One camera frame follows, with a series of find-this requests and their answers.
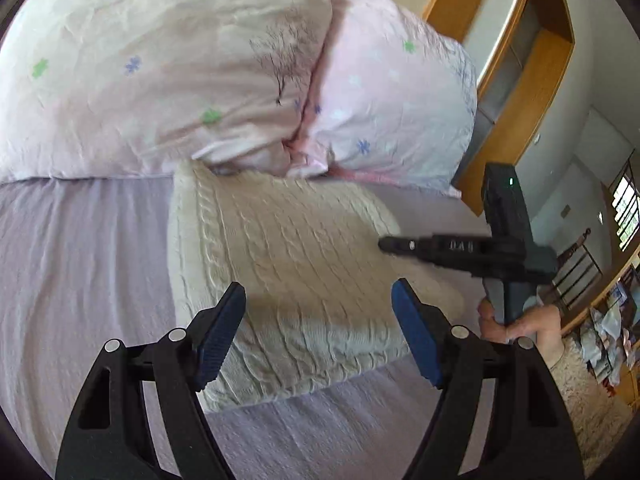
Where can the cluttered wooden desk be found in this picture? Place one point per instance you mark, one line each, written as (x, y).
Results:
(607, 336)

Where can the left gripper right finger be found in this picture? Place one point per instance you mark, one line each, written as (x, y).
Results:
(530, 434)

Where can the person's right hand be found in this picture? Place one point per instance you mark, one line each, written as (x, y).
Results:
(542, 323)

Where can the wooden headboard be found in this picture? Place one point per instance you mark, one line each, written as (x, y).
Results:
(531, 42)

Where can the pink floral pillow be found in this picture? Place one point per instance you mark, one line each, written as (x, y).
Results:
(391, 101)
(129, 88)

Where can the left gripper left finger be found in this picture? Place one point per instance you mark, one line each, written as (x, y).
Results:
(108, 434)

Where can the left pink floral pillow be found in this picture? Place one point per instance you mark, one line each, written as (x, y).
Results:
(129, 88)

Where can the right pink floral pillow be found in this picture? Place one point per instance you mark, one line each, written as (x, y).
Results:
(391, 101)

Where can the beige cable-knit sweater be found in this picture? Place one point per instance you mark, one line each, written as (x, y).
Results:
(317, 287)

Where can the bright window far right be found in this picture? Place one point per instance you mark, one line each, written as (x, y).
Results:
(625, 202)

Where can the fuzzy beige right sleeve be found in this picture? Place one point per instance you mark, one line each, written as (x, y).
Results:
(599, 420)

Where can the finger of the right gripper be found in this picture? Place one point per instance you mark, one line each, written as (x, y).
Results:
(437, 248)

